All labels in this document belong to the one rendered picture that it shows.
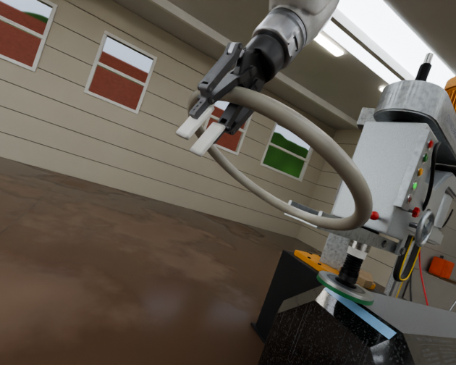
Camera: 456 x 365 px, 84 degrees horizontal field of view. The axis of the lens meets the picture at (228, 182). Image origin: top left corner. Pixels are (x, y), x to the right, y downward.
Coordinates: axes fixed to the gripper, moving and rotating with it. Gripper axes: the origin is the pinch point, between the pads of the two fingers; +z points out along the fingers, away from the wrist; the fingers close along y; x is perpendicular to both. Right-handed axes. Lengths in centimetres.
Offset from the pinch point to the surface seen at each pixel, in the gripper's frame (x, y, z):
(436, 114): -21, 60, -71
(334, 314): -20, 99, 6
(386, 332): -37, 92, 1
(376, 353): -38, 90, 9
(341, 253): 5, 190, -41
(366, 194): -23.6, 16.6, -8.6
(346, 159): -20.1, 8.9, -9.1
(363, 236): -19, 70, -20
